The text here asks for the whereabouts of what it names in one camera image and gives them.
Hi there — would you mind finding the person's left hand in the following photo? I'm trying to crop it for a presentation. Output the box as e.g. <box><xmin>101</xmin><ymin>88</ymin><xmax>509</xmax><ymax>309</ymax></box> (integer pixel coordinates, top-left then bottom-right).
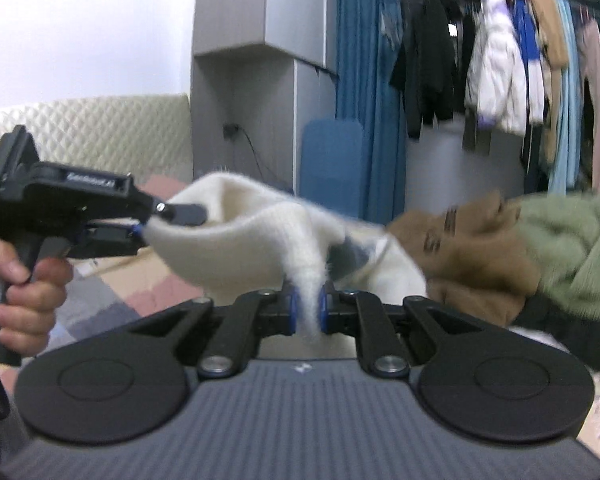
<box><xmin>0</xmin><ymin>236</ymin><xmax>75</xmax><ymax>357</ymax></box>

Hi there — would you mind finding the cream quilted headboard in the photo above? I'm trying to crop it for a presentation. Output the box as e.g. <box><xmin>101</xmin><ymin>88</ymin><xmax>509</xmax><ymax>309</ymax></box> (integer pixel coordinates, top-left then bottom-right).
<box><xmin>0</xmin><ymin>92</ymin><xmax>193</xmax><ymax>187</ymax></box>

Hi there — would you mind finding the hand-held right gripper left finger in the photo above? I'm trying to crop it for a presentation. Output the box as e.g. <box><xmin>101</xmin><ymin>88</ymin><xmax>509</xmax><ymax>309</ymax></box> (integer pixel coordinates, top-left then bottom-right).
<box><xmin>128</xmin><ymin>280</ymin><xmax>299</xmax><ymax>379</ymax></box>

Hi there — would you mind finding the green fleece jacket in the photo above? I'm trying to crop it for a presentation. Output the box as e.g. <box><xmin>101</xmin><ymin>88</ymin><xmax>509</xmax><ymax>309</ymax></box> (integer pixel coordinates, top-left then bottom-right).
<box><xmin>504</xmin><ymin>192</ymin><xmax>600</xmax><ymax>322</ymax></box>

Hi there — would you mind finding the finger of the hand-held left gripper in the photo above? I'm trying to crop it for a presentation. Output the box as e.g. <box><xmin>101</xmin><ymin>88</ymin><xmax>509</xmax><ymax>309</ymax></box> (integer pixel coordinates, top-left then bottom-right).
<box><xmin>152</xmin><ymin>200</ymin><xmax>209</xmax><ymax>227</ymax></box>
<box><xmin>82</xmin><ymin>224</ymin><xmax>147</xmax><ymax>259</ymax></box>

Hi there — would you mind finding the black charger with cable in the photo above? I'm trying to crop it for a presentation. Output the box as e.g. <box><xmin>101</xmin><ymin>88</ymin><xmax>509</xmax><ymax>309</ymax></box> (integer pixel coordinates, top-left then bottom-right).
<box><xmin>223</xmin><ymin>122</ymin><xmax>297</xmax><ymax>194</ymax></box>

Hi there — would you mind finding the blue curtain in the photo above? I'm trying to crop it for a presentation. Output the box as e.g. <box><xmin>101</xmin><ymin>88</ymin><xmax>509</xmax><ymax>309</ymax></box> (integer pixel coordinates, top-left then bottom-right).
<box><xmin>336</xmin><ymin>0</ymin><xmax>407</xmax><ymax>227</ymax></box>

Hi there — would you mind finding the patchwork bed blanket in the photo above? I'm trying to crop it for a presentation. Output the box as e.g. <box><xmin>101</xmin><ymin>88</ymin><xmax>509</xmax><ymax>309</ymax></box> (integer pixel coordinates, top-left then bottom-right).
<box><xmin>30</xmin><ymin>175</ymin><xmax>600</xmax><ymax>461</ymax></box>

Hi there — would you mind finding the grey cabinet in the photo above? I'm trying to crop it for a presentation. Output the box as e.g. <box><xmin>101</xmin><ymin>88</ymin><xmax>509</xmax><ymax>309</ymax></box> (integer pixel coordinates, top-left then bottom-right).
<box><xmin>190</xmin><ymin>0</ymin><xmax>339</xmax><ymax>197</ymax></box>

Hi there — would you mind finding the brown hoodie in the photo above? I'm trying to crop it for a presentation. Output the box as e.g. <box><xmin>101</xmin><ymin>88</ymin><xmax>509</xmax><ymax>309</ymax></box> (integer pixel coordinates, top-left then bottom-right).
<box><xmin>384</xmin><ymin>190</ymin><xmax>543</xmax><ymax>329</ymax></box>

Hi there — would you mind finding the tan hanging coat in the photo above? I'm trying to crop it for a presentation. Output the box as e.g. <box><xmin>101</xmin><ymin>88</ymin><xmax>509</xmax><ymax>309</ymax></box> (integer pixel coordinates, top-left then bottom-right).
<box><xmin>524</xmin><ymin>0</ymin><xmax>571</xmax><ymax>162</ymax></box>

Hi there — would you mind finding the white blue striped sweater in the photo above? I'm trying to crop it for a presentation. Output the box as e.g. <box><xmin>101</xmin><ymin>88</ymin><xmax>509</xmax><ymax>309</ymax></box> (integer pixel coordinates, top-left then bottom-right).
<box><xmin>141</xmin><ymin>172</ymin><xmax>431</xmax><ymax>352</ymax></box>

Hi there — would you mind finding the blue padded board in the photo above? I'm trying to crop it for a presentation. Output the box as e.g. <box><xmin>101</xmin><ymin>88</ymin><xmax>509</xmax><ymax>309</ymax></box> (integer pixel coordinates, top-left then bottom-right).
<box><xmin>302</xmin><ymin>120</ymin><xmax>365</xmax><ymax>217</ymax></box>

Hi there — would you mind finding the light blue hanging garment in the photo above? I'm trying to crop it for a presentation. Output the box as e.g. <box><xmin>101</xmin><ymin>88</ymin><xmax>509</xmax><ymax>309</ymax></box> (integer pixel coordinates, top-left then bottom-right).
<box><xmin>546</xmin><ymin>0</ymin><xmax>586</xmax><ymax>196</ymax></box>

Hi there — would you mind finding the black garment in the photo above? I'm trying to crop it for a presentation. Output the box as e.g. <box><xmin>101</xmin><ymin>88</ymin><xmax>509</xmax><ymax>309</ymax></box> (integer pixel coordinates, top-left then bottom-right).
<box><xmin>508</xmin><ymin>292</ymin><xmax>600</xmax><ymax>379</ymax></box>

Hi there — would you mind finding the white puffer jacket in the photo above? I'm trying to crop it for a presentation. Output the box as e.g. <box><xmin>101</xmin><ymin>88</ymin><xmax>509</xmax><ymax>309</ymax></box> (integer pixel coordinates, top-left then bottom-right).
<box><xmin>462</xmin><ymin>0</ymin><xmax>530</xmax><ymax>137</ymax></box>

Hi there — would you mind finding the pink hanging garment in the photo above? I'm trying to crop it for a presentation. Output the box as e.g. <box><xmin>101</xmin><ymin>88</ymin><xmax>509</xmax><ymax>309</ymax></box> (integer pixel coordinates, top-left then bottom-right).
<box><xmin>576</xmin><ymin>17</ymin><xmax>600</xmax><ymax>192</ymax></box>

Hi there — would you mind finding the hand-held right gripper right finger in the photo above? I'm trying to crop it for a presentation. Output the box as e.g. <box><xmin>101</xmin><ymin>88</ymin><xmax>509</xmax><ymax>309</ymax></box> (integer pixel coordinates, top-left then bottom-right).
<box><xmin>318</xmin><ymin>280</ymin><xmax>483</xmax><ymax>379</ymax></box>

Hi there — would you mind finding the black hanging jacket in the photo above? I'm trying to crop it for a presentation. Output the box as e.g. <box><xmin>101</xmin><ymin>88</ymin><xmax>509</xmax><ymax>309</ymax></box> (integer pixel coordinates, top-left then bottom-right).
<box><xmin>389</xmin><ymin>0</ymin><xmax>468</xmax><ymax>142</ymax></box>

